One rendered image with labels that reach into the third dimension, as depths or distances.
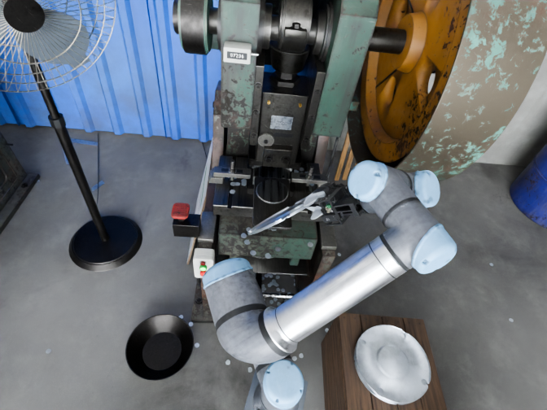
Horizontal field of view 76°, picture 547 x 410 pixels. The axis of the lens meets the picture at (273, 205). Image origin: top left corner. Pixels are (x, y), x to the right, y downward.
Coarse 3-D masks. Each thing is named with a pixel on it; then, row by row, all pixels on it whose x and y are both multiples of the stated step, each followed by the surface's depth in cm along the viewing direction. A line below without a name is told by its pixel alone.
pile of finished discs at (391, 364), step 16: (368, 336) 142; (384, 336) 143; (400, 336) 144; (368, 352) 138; (384, 352) 138; (400, 352) 139; (416, 352) 140; (368, 368) 134; (384, 368) 134; (400, 368) 135; (416, 368) 136; (368, 384) 129; (384, 384) 131; (400, 384) 131; (416, 384) 132; (384, 400) 129; (400, 400) 128
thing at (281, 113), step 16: (272, 80) 113; (288, 80) 112; (304, 80) 116; (272, 96) 109; (288, 96) 109; (304, 96) 109; (272, 112) 114; (288, 112) 114; (304, 112) 114; (272, 128) 118; (288, 128) 118; (272, 144) 122; (288, 144) 123; (256, 160) 129; (272, 160) 124; (288, 160) 124
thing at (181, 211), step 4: (176, 204) 128; (180, 204) 128; (184, 204) 128; (188, 204) 128; (176, 208) 126; (180, 208) 126; (184, 208) 127; (188, 208) 127; (172, 212) 125; (176, 212) 125; (180, 212) 125; (184, 212) 125; (188, 212) 126; (172, 216) 125; (176, 216) 124; (180, 216) 124; (184, 216) 124
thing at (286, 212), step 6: (300, 204) 104; (282, 210) 123; (288, 210) 107; (294, 210) 102; (300, 210) 94; (270, 216) 121; (276, 216) 107; (282, 216) 102; (288, 216) 95; (264, 222) 119; (270, 222) 106; (276, 222) 95; (252, 228) 114; (258, 228) 110; (264, 228) 97
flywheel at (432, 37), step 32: (384, 0) 124; (416, 0) 105; (448, 0) 88; (416, 32) 98; (448, 32) 87; (384, 64) 127; (416, 64) 102; (448, 64) 79; (384, 96) 125; (416, 96) 101; (384, 128) 123; (416, 128) 92; (384, 160) 112
